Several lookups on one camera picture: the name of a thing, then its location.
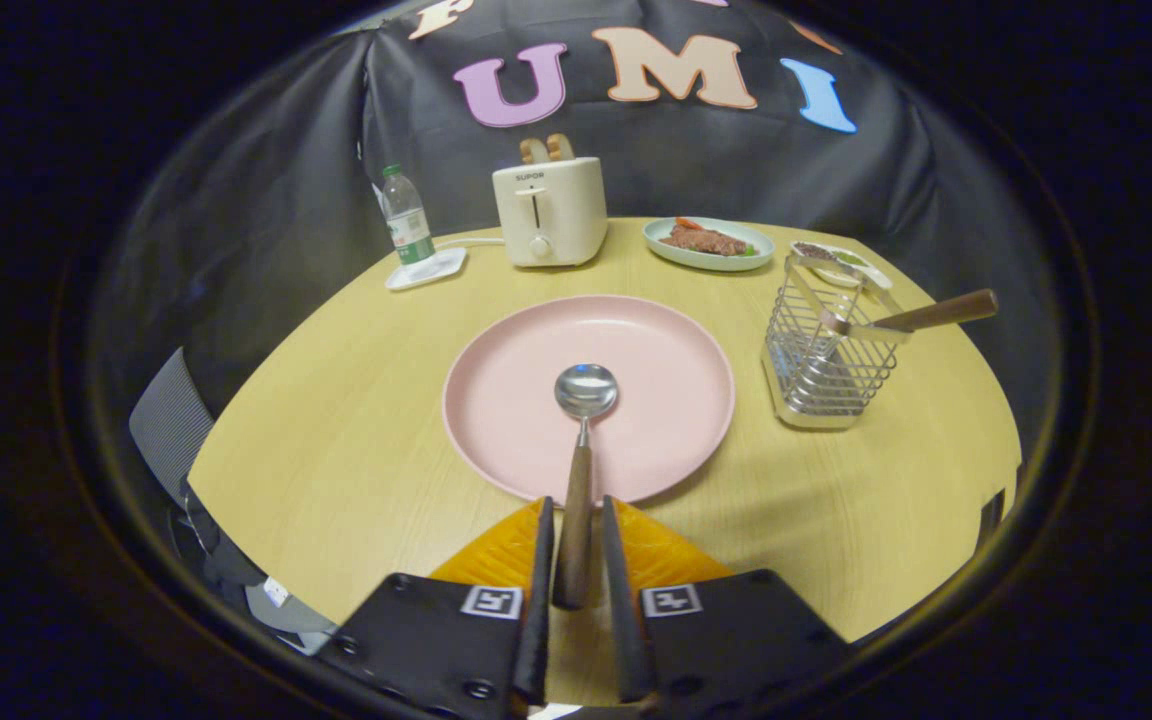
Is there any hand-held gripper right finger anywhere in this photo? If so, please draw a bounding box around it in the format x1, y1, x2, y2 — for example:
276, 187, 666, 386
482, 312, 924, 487
601, 495, 849, 703

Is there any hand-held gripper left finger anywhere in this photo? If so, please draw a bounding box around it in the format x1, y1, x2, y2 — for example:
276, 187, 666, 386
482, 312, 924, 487
314, 497, 555, 720

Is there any wooden handled spoon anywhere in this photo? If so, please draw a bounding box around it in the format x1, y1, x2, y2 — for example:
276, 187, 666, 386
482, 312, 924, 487
553, 363, 620, 611

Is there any wooden handled fork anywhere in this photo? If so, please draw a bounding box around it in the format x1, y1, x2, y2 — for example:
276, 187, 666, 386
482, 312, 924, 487
816, 289, 1000, 347

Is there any dark cloth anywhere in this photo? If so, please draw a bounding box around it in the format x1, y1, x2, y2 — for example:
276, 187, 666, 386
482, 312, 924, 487
179, 485, 269, 606

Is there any pink plate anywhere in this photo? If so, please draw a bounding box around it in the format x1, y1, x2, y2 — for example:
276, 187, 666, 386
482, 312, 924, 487
442, 294, 736, 506

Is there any grey office chair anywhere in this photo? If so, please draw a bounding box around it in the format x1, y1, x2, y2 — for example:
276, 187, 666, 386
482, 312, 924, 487
129, 347, 337, 656

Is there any square white coaster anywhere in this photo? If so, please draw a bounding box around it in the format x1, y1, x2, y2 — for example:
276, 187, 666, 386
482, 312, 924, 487
385, 247, 468, 292

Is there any light green plate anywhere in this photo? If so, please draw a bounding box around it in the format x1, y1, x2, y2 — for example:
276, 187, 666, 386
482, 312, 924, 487
643, 216, 776, 273

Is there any white divided seasoning dish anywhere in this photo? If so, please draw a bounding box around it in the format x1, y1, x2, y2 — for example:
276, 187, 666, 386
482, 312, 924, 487
791, 241, 894, 291

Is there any brown steak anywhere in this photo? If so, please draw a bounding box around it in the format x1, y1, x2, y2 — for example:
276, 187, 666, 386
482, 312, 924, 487
658, 224, 749, 257

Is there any clear plastic water bottle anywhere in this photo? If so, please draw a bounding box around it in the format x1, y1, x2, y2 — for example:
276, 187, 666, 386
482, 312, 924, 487
380, 164, 437, 267

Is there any white toaster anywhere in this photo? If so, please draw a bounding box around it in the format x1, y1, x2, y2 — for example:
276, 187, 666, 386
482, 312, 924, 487
492, 156, 609, 268

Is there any black backdrop cloth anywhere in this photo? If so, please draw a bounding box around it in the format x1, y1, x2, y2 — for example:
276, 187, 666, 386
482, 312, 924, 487
111, 0, 1047, 401

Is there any metal wire basket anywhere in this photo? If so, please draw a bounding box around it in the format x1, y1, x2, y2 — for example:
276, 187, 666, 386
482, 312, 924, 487
762, 253, 912, 432

